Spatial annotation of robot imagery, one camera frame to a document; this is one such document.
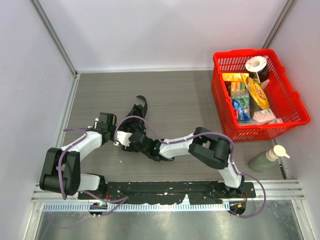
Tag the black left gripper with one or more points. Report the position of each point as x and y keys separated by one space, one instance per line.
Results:
x=106 y=126

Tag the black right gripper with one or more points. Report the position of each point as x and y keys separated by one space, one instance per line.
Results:
x=135 y=145

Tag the black folding umbrella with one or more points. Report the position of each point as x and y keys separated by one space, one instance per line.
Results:
x=133 y=125

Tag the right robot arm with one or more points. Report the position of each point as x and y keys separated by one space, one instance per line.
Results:
x=213 y=149

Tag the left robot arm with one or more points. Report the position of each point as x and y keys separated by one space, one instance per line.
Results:
x=61 y=172

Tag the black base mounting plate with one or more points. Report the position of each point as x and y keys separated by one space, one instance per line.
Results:
x=172 y=192

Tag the clear green snack bag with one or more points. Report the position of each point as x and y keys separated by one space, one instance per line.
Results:
x=241 y=105

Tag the yellow orange box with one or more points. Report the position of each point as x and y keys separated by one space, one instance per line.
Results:
x=233 y=77

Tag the green soap pump bottle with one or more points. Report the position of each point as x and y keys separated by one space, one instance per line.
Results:
x=266 y=160

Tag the yellow Lays chips bag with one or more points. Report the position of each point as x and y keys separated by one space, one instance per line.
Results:
x=257 y=93

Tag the black wrapped toilet paper roll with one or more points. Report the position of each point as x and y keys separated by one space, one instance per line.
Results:
x=258 y=69

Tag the red plastic shopping basket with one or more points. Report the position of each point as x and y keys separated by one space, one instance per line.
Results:
x=284 y=101

